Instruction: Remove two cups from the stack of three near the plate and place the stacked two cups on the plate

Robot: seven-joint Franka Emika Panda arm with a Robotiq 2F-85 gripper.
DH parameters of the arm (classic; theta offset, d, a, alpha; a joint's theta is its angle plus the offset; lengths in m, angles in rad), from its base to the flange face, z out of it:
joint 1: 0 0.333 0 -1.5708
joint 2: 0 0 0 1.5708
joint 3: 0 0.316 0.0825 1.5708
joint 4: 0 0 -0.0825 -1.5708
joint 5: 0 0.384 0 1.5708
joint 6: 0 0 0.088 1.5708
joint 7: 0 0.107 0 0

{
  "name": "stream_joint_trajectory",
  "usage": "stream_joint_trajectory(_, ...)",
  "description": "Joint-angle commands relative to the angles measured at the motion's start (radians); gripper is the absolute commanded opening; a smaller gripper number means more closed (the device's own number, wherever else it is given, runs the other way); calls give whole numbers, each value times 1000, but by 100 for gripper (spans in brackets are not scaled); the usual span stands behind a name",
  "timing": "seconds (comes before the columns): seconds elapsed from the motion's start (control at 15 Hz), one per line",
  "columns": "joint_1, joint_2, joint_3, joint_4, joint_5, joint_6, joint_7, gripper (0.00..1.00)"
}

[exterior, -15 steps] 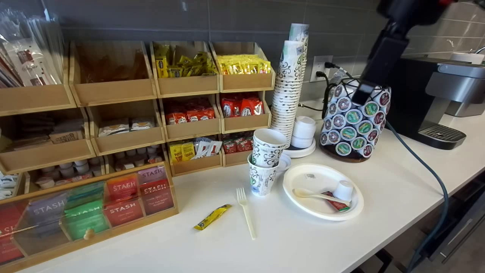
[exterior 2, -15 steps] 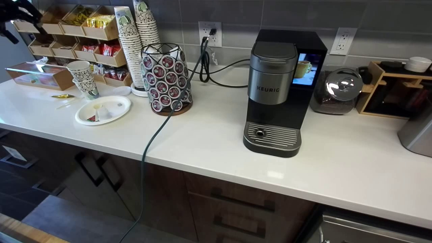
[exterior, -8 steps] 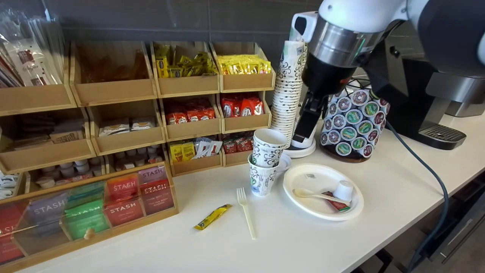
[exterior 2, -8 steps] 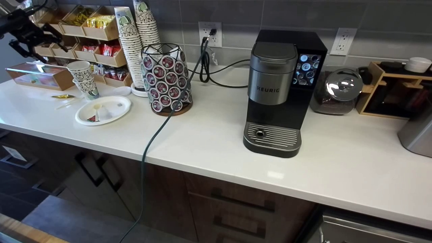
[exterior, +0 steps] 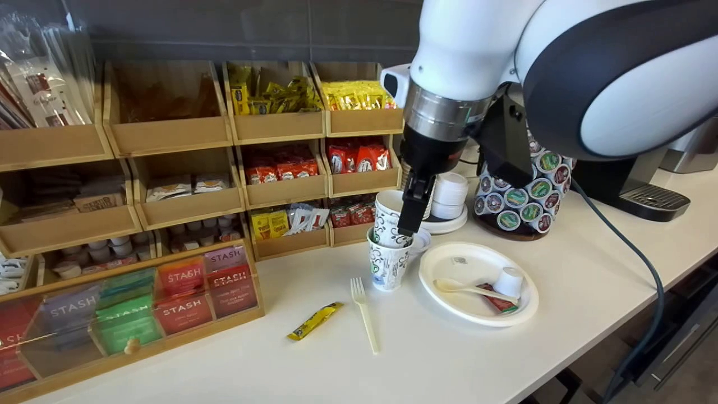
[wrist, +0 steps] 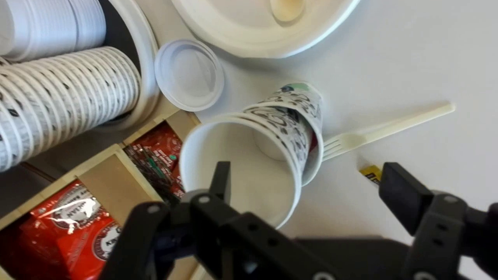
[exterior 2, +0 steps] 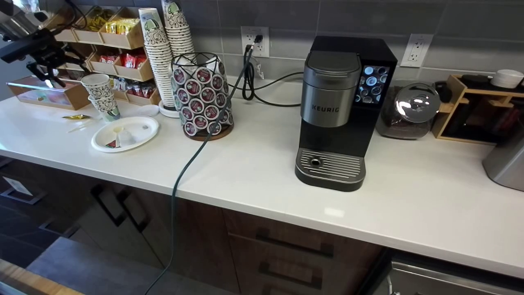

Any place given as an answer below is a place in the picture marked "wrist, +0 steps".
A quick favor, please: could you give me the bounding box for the yellow sachet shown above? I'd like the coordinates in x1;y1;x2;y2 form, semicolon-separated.
358;164;384;186

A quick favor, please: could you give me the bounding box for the heap of red packets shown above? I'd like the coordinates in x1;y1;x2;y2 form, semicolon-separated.
0;179;131;280
124;122;188;200

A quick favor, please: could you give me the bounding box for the stack of white lids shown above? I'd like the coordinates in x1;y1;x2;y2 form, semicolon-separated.
0;0;107;63

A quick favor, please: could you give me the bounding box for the white paper plate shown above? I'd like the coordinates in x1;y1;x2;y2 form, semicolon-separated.
171;0;361;59

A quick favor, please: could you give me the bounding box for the white plastic lid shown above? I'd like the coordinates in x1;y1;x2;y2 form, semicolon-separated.
154;38;225;113

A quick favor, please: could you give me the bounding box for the stack of patterned paper cups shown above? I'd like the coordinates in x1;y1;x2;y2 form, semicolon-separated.
179;81;324;230

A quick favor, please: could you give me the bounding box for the cream plastic spoon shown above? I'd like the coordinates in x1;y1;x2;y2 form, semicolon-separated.
269;0;306;23

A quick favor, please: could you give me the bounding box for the white round cup holder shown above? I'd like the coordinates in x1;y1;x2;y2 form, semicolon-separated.
95;0;161;133

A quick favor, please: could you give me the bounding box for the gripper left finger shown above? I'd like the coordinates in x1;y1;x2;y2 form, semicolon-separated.
99;161;337;280

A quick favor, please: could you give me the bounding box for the wooden organizer box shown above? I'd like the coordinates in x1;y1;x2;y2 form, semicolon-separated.
0;108;203;280

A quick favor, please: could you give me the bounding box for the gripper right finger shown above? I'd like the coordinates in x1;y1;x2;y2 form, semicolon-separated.
379;163;498;280

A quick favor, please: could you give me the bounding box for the cream plastic fork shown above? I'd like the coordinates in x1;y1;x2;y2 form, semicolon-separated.
322;102;456;162

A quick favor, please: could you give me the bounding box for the long row of patterned cups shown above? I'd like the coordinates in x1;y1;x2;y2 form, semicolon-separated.
0;46;142;174

